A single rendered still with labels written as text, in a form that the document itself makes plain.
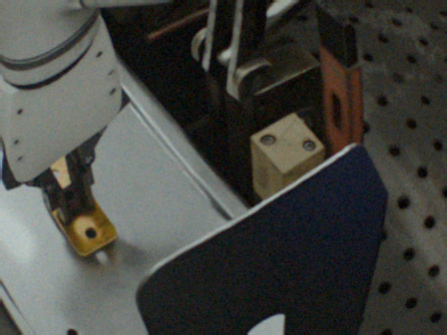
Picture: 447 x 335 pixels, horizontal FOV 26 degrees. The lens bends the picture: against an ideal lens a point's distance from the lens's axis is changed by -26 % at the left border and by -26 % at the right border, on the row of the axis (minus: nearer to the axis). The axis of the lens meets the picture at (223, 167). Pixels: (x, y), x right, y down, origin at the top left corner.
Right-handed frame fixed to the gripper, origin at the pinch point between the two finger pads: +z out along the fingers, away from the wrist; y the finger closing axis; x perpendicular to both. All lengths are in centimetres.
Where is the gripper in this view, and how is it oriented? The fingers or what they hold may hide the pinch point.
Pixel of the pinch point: (66, 183)
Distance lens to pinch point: 78.1
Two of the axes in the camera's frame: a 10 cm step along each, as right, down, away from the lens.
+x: 5.7, 6.4, -5.2
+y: -8.2, 4.8, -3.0
